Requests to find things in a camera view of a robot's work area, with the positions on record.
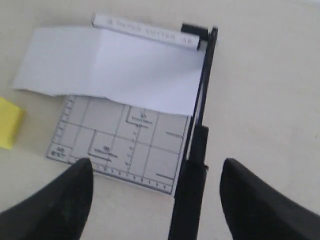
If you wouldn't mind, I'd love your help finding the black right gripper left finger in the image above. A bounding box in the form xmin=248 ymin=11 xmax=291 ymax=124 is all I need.
xmin=0 ymin=158 xmax=94 ymax=240

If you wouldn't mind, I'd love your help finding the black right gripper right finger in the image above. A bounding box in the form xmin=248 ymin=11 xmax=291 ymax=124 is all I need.
xmin=219 ymin=158 xmax=320 ymax=240

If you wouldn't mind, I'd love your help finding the black cutter blade arm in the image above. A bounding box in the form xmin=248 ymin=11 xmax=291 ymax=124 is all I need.
xmin=168 ymin=23 xmax=218 ymax=240

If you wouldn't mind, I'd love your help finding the yellow cube block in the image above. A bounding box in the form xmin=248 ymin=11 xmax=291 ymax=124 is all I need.
xmin=0 ymin=97 xmax=25 ymax=150

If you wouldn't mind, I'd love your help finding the white paper sheet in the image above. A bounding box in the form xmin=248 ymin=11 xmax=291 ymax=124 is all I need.
xmin=12 ymin=26 xmax=205 ymax=115

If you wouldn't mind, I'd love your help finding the grey paper cutter base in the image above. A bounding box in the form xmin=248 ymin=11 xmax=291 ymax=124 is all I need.
xmin=45 ymin=13 xmax=213 ymax=197

